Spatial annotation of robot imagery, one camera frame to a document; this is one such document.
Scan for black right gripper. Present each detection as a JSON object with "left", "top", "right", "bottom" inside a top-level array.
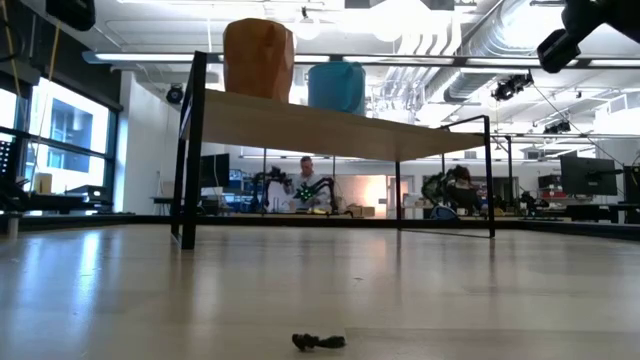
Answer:
[{"left": 536, "top": 0, "right": 609, "bottom": 75}]

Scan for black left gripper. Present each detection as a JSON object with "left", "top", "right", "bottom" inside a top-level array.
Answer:
[{"left": 44, "top": 0, "right": 97, "bottom": 33}]

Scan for orange mug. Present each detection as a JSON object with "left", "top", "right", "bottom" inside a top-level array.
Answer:
[{"left": 222, "top": 17, "right": 296, "bottom": 104}]

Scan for blue mug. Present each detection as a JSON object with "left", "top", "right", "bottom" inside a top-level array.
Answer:
[{"left": 306, "top": 60, "right": 367, "bottom": 117}]

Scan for wooden shelf black metal legs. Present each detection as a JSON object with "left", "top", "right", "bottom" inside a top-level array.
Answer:
[{"left": 170, "top": 49, "right": 497, "bottom": 251}]

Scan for black ceiling spotlight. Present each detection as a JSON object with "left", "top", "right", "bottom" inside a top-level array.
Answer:
[{"left": 490, "top": 70, "right": 536, "bottom": 103}]

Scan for long ceiling light bar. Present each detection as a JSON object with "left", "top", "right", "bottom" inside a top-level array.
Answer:
[{"left": 81, "top": 49, "right": 640, "bottom": 69}]

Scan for large window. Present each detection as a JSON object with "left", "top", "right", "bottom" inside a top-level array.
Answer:
[{"left": 0, "top": 74, "right": 120, "bottom": 217}]

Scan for black computer monitor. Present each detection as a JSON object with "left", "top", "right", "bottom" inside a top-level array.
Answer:
[
  {"left": 622, "top": 164, "right": 640, "bottom": 204},
  {"left": 199, "top": 152, "right": 232, "bottom": 189},
  {"left": 559, "top": 155, "right": 619, "bottom": 198}
]

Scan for round black ceiling speaker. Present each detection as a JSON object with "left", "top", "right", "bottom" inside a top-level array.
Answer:
[{"left": 165, "top": 83, "right": 186, "bottom": 106}]

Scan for person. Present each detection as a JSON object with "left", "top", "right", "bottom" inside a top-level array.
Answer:
[
  {"left": 287, "top": 155, "right": 334, "bottom": 212},
  {"left": 446, "top": 164, "right": 484, "bottom": 215}
]

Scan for cardboard box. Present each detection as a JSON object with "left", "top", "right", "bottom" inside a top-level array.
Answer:
[
  {"left": 345, "top": 203, "right": 377, "bottom": 219},
  {"left": 33, "top": 171, "right": 54, "bottom": 196}
]

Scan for black low table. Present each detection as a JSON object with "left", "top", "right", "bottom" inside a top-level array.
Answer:
[{"left": 28, "top": 183, "right": 137, "bottom": 217}]

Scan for small black twisted tie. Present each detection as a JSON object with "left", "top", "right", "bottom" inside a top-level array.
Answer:
[{"left": 291, "top": 332, "right": 348, "bottom": 353}]

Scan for thin yellow hanging cable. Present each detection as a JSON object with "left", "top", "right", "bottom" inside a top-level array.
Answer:
[{"left": 28, "top": 20, "right": 63, "bottom": 194}]

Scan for silver ventilation duct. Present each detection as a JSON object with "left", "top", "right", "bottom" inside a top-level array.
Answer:
[{"left": 441, "top": 0, "right": 542, "bottom": 104}]

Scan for black aluminium table frame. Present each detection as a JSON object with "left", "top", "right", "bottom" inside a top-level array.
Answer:
[{"left": 0, "top": 213, "right": 640, "bottom": 242}]

